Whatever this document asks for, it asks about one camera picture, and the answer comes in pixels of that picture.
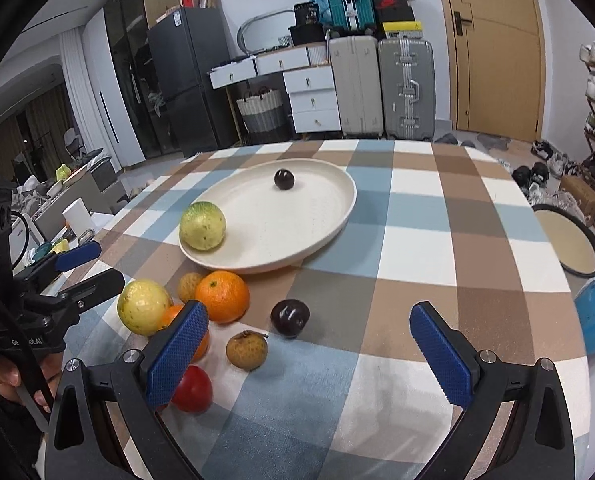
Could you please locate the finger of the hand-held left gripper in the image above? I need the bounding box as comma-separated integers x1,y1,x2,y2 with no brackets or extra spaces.
14,241,102,286
25,269,126,316

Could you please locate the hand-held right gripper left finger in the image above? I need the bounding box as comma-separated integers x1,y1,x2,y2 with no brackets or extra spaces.
45,300,210,480

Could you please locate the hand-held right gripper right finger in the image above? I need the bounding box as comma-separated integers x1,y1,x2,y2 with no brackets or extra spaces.
410,301,591,480

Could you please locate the red tomato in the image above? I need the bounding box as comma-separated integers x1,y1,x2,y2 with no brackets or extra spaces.
170,365,213,414

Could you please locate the orange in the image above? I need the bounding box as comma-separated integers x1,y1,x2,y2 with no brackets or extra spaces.
195,270,251,325
158,304,211,363

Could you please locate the yellow-green guava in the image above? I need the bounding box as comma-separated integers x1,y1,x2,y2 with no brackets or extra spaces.
116,280,173,337
179,201,227,252

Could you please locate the brown longan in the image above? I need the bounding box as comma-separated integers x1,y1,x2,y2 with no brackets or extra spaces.
226,330,269,372
178,272,206,305

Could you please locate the cream round plate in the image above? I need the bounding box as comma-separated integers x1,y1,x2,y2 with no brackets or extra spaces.
178,160,357,276

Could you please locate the person's left hand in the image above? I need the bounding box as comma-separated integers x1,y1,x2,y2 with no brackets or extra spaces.
0,352,63,406

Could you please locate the white cylindrical appliance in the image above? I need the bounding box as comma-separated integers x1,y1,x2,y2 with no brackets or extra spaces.
62,199,94,235

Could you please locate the checkered tablecloth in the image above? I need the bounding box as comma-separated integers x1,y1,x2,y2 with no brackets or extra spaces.
42,139,593,480

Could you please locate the round black-rimmed board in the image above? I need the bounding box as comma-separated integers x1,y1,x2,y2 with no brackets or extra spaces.
532,204,595,277

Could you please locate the dark glass cabinet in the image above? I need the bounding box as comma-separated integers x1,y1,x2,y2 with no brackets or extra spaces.
102,0,178,161

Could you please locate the black refrigerator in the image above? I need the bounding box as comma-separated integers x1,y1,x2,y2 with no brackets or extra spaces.
146,7,239,157

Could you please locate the woven laundry basket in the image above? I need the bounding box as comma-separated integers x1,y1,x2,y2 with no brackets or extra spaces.
236,87,283,134

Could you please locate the silver suitcase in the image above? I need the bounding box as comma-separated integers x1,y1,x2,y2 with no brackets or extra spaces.
377,37,435,142

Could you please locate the white drawer dresser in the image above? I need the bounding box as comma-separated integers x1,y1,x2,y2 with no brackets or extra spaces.
208,42,341,135

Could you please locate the beige suitcase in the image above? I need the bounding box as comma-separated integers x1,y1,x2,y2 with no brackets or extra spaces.
329,35,384,138

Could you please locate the grey hoop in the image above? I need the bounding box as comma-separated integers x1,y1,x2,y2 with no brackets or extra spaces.
238,10,298,56

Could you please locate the wooden door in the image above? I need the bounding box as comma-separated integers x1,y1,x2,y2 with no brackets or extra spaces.
432,0,547,143

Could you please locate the black bag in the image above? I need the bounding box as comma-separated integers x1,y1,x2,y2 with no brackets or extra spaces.
288,24,327,47

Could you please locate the yellow black box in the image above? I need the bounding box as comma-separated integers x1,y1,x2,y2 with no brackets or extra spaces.
381,20,424,40

